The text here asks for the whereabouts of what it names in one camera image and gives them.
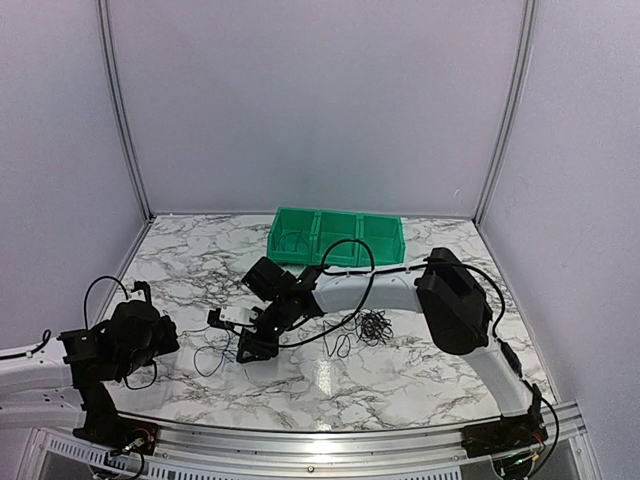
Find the blue wire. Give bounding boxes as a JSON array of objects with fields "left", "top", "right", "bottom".
[
  {"left": 277, "top": 229, "right": 307, "bottom": 254},
  {"left": 174, "top": 319, "right": 236, "bottom": 377}
]

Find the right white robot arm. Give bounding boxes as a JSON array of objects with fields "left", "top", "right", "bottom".
[{"left": 237, "top": 247, "right": 548, "bottom": 448}]

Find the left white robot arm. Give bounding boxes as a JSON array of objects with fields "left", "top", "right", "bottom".
[{"left": 1, "top": 281, "right": 179, "bottom": 452}]

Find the left green storage bin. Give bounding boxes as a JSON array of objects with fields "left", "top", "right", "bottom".
[{"left": 266, "top": 207, "right": 318, "bottom": 265}]

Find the middle green storage bin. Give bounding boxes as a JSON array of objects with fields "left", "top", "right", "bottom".
[{"left": 313, "top": 210, "right": 360, "bottom": 267}]

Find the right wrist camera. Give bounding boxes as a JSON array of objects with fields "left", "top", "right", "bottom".
[{"left": 207, "top": 306, "right": 260, "bottom": 330}]

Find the black wire tangle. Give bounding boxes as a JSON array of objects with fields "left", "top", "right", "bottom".
[{"left": 322, "top": 308, "right": 395, "bottom": 359}]

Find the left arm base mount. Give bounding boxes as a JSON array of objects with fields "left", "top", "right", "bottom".
[{"left": 72, "top": 414, "right": 160, "bottom": 455}]

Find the front aluminium rail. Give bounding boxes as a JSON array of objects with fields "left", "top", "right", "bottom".
[{"left": 16, "top": 400, "right": 601, "bottom": 479}]

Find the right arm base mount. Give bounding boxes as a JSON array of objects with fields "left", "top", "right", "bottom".
[{"left": 461, "top": 417, "right": 548, "bottom": 458}]

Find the left aluminium frame post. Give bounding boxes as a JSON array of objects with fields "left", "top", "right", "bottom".
[{"left": 96, "top": 0, "right": 154, "bottom": 223}]

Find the aluminium frame post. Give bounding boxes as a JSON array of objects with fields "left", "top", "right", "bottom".
[
  {"left": 472, "top": 0, "right": 539, "bottom": 229},
  {"left": 96, "top": 0, "right": 154, "bottom": 223}
]

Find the right aluminium frame post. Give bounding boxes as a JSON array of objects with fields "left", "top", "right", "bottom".
[{"left": 472, "top": 0, "right": 539, "bottom": 229}]

